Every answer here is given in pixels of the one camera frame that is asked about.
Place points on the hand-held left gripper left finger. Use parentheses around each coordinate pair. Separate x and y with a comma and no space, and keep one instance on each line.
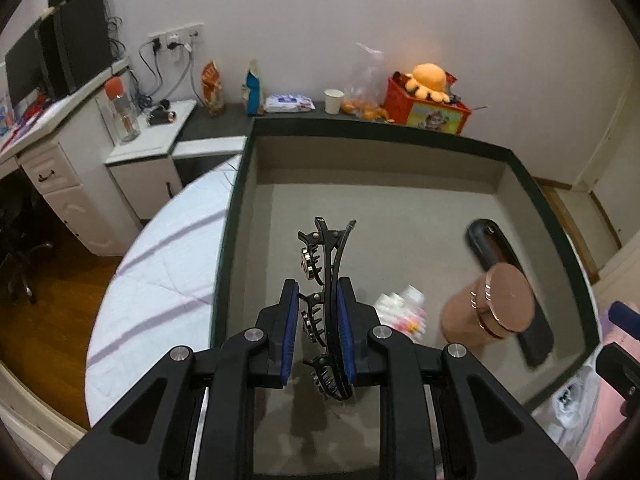
(290,335)

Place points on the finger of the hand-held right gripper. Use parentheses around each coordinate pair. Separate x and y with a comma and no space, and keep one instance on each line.
(625,314)
(617,365)

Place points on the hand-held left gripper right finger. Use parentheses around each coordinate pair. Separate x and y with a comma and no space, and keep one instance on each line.
(346,335)

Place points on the pink white toy packet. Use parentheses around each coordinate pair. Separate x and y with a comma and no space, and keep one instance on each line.
(402,310)

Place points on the black hair clip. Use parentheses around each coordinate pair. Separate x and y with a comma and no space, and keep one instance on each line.
(327,250)

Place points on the rose gold round jar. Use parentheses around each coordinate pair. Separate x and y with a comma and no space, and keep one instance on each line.
(505,300)

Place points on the pink box with black rim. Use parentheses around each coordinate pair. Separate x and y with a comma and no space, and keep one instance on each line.
(400,210)

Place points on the pink printed blanket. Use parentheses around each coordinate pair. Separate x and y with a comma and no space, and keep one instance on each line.
(607,440)

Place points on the white door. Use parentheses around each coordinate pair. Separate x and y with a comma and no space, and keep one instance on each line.
(612,150)

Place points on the white nightstand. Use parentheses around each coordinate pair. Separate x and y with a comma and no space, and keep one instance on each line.
(140,185)

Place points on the dark grey headboard shelf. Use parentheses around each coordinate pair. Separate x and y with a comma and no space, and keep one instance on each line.
(215,125)

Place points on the clear plastic bag of oranges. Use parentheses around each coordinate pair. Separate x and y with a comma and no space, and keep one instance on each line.
(365,107)

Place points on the wet wipes pack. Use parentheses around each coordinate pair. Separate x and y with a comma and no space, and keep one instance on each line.
(287,103)

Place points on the white paper cup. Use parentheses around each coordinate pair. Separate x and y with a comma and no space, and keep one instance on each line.
(333,102)

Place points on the red toy box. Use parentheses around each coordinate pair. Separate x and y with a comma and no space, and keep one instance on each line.
(435,117)

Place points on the blue bottle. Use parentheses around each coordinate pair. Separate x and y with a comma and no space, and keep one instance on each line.
(252,90)

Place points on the black cylindrical device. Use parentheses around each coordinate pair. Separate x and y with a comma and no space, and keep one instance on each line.
(161,117)

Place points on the white desk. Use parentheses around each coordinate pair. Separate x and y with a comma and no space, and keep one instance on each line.
(75,195)

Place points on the orange snack bag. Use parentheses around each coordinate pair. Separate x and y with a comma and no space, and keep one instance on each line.
(212,85)

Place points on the orange octopus plush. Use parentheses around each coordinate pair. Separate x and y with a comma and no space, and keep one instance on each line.
(427,77)

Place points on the water bottle with orange lid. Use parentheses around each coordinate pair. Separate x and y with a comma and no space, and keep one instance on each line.
(122,120)

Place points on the black office chair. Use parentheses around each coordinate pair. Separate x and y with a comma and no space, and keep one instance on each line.
(22,260)

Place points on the red papers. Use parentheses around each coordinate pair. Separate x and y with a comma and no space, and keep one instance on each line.
(30,110)

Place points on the blue white carton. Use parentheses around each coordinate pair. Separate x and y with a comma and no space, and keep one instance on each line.
(6,115)

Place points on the black monitor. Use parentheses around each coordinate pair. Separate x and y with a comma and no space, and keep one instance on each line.
(22,70)

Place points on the wall power outlet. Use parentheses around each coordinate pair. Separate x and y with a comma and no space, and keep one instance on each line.
(175,34)

